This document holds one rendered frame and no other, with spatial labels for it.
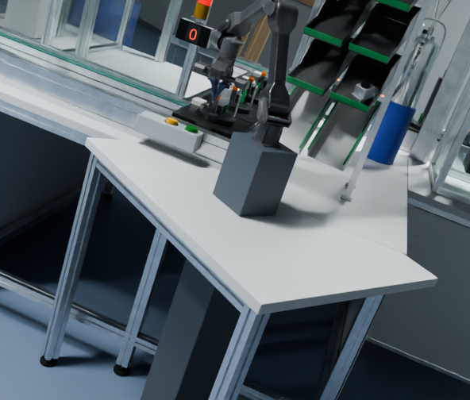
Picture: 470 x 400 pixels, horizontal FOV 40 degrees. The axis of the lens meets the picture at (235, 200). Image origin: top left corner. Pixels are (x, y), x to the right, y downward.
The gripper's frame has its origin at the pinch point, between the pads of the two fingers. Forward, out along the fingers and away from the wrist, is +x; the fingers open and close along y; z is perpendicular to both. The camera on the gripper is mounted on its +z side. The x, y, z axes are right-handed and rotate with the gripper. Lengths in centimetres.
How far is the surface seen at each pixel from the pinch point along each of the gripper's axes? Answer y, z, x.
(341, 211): 52, 0, 23
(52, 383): -17, 33, 109
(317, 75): 28.0, -12.2, -14.1
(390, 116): 58, -84, 2
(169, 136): -7.1, 13.7, 16.0
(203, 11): -17.9, -21.1, -19.9
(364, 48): 39.6, -7.6, -27.7
